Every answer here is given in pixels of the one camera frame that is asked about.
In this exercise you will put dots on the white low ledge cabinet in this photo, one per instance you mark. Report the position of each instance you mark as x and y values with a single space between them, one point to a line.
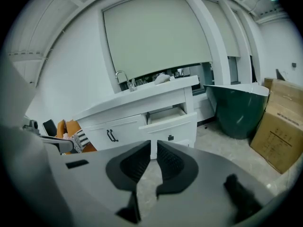
204 105

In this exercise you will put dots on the orange armchair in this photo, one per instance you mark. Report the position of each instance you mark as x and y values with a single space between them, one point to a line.
69 126

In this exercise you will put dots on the chrome faucet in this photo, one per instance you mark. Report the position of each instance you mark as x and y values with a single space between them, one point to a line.
129 83

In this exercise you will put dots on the white object on vanity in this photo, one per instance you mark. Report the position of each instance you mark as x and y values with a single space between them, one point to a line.
163 78

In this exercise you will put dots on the white drawer with black knob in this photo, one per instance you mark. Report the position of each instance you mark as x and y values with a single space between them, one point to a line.
175 126

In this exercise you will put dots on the narrow pale green roller blind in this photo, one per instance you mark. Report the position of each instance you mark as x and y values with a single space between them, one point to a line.
243 37

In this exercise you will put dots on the small cardboard box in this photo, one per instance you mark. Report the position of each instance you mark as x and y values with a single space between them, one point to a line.
272 83

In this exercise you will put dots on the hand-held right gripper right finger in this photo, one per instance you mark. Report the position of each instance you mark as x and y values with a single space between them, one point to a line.
201 193

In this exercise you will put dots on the dark blue flat panel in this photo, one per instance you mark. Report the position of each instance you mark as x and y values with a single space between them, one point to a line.
280 75

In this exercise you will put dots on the dark window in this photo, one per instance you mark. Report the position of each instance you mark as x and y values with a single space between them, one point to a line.
187 71

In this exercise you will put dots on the medium pale green roller blind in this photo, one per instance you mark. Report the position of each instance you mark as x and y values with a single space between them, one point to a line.
225 32

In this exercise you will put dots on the black cushion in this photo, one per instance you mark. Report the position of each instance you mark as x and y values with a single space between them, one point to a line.
50 128

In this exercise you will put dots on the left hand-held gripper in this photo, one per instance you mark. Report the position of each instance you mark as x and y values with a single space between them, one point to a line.
32 126

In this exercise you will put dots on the large film-wrapped cardboard box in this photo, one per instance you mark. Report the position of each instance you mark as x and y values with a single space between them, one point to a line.
279 136

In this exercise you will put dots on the white vanity cabinet with sink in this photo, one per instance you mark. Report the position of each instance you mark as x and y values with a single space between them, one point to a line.
123 117

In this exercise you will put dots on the pink cloth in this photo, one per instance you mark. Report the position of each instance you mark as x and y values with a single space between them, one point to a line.
66 136

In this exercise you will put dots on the black white striped blanket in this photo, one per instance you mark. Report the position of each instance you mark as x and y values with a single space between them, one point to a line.
81 137

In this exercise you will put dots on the dark green white bathtub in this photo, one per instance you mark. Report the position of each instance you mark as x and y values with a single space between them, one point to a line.
239 112

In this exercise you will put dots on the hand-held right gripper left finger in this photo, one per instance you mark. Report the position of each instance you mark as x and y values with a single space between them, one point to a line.
94 185

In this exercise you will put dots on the black wall switch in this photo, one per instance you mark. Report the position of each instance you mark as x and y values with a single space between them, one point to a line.
294 65

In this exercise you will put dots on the wide pale green roller blind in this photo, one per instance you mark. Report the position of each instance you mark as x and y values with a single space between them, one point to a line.
154 37

